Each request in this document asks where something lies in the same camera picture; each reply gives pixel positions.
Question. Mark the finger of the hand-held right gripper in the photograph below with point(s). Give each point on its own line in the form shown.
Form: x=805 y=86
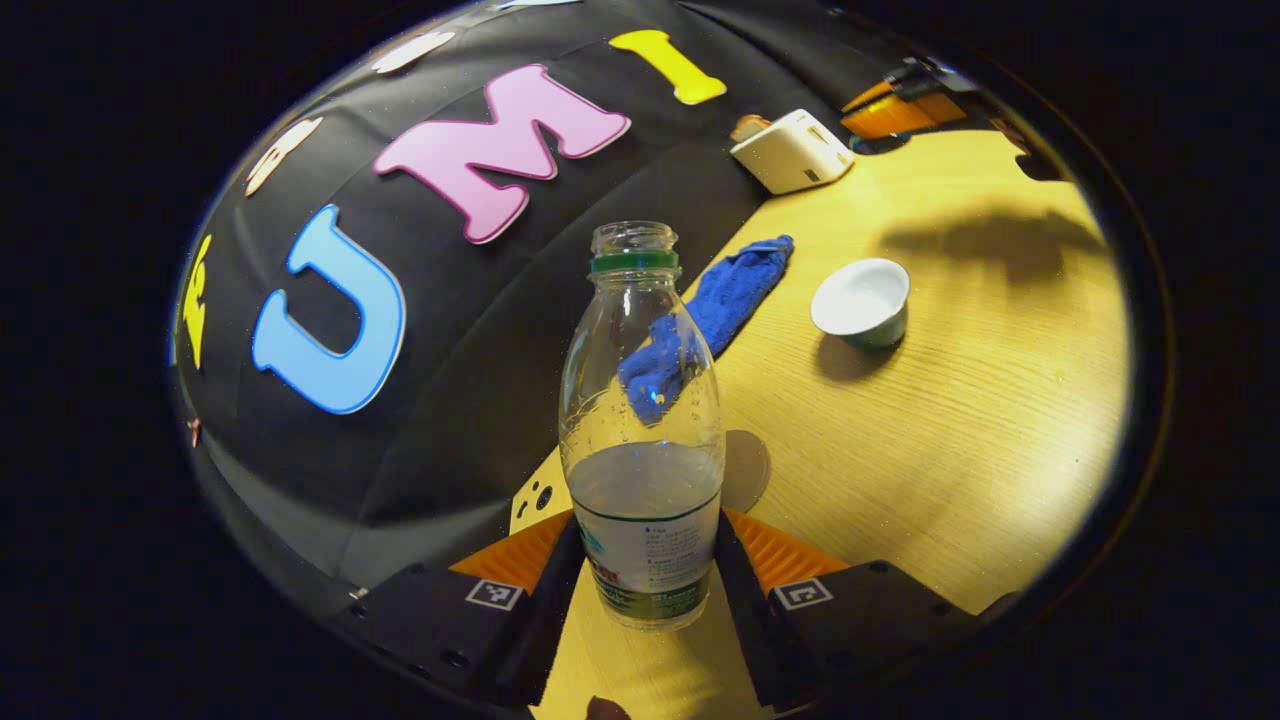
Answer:
x=900 y=118
x=905 y=82

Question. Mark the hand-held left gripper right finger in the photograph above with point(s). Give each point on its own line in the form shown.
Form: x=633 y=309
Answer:
x=750 y=620

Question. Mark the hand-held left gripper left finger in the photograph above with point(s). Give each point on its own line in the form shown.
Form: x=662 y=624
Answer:
x=545 y=620

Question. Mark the teal teacup lid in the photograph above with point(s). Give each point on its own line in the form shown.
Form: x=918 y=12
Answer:
x=882 y=145

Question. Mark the round brown coaster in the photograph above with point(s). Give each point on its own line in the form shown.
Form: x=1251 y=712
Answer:
x=748 y=470

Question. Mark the clear plastic water bottle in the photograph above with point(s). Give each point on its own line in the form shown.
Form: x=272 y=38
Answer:
x=640 y=480

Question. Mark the white teacup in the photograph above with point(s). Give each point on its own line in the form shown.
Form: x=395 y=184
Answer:
x=860 y=300

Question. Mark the white toaster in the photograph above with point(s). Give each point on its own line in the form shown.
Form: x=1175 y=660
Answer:
x=795 y=150

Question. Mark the toast slice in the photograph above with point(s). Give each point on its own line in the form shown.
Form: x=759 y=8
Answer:
x=750 y=127

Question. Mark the blue cloth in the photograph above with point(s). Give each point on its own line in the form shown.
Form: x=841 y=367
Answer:
x=735 y=295

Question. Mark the black backdrop cloth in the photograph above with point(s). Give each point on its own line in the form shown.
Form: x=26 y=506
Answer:
x=450 y=380

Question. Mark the copper clip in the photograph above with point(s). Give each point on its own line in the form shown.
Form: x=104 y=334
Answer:
x=193 y=431

